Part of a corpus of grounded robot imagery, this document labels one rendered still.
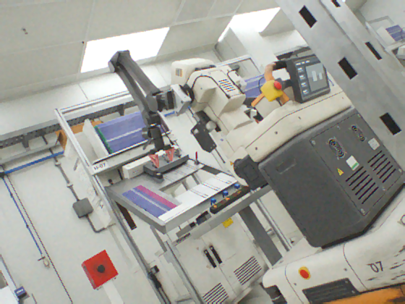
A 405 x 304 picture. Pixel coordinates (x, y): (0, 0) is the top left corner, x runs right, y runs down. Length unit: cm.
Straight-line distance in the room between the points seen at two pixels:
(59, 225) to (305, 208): 302
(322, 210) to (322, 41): 108
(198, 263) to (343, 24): 223
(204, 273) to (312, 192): 130
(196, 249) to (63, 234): 187
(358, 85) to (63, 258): 374
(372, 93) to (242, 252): 237
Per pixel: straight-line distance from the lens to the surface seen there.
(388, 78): 28
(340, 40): 28
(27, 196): 406
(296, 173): 132
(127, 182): 260
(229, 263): 254
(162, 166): 260
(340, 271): 138
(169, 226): 208
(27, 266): 388
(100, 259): 205
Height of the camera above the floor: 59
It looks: 10 degrees up
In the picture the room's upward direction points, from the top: 33 degrees counter-clockwise
